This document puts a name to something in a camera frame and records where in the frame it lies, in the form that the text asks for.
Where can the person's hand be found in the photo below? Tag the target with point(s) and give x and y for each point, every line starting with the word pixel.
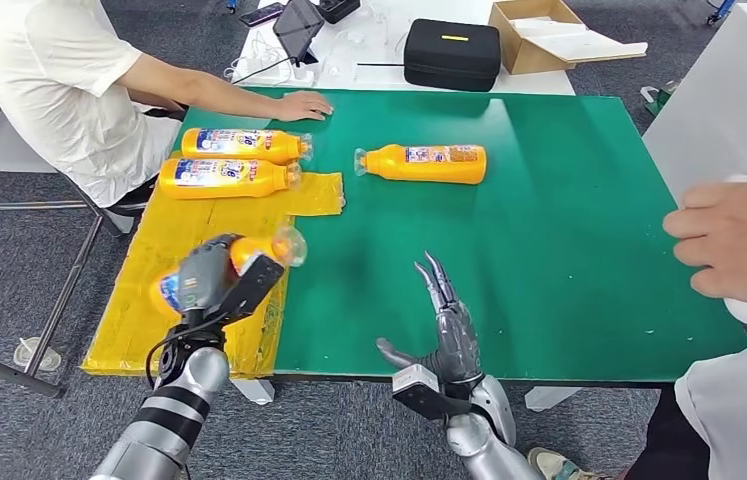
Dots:
pixel 737 245

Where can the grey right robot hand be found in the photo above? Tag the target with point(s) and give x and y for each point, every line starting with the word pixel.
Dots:
pixel 459 344

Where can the person's right hand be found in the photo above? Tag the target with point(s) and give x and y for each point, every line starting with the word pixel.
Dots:
pixel 303 106

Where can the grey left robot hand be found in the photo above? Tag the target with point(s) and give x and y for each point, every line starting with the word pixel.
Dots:
pixel 207 278

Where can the orange detergent bottle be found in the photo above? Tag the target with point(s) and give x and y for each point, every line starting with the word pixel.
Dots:
pixel 426 170
pixel 227 187
pixel 254 248
pixel 240 156

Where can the person's right forearm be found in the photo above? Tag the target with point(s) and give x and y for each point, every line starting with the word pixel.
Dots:
pixel 234 99

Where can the person's left forearm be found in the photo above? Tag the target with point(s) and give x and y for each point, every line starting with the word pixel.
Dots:
pixel 154 100

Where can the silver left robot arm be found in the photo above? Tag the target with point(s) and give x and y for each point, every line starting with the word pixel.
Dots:
pixel 168 411

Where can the yellow taped cardboard sheet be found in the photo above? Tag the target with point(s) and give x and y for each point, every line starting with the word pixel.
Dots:
pixel 148 245

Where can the black tablet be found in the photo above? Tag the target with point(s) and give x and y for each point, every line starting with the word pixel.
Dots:
pixel 297 26

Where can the thin black rod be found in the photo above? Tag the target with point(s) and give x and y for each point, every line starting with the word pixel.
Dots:
pixel 381 65

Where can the black smartphone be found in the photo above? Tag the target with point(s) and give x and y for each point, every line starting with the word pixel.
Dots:
pixel 262 14

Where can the small black box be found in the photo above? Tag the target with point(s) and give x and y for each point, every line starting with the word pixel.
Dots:
pixel 338 9

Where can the white table foot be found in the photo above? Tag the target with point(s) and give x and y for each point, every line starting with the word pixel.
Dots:
pixel 254 392
pixel 552 399

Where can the black zip case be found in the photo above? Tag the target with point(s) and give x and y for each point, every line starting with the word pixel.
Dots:
pixel 451 60

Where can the grey green sneaker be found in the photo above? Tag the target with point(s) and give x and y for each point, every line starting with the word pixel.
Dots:
pixel 558 467

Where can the green floor object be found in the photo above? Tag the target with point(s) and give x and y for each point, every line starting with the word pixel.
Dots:
pixel 661 100

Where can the person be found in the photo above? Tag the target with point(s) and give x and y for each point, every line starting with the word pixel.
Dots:
pixel 48 79
pixel 744 411

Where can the clear plastic cup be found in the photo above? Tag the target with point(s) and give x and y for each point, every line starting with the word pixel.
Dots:
pixel 37 354

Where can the brown cardboard box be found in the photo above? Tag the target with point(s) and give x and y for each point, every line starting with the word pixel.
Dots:
pixel 530 60

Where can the white table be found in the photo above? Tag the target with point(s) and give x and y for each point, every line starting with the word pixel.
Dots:
pixel 544 85

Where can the white foam sheet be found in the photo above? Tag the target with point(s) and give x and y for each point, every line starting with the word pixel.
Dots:
pixel 578 45

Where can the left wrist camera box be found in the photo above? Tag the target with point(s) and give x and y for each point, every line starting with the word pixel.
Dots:
pixel 250 285

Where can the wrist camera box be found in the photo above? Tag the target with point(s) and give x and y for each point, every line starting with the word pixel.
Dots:
pixel 250 285
pixel 422 397

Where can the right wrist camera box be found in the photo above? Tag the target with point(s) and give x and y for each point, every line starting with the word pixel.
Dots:
pixel 422 397

